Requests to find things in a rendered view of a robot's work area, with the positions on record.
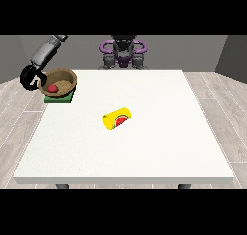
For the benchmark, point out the small red ball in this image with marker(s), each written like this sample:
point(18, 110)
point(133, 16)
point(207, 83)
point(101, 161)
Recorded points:
point(53, 88)

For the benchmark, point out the dark table leg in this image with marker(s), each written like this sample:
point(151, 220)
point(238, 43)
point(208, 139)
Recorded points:
point(62, 186)
point(184, 186)

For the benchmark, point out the brown wooden bowl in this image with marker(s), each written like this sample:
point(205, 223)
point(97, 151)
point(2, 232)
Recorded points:
point(63, 79)

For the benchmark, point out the grey robot trunk purple rings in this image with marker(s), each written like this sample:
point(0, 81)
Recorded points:
point(123, 55)

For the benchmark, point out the green square pad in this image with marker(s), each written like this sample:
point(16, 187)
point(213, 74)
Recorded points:
point(63, 99)

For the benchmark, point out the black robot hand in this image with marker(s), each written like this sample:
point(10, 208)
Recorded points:
point(28, 77)

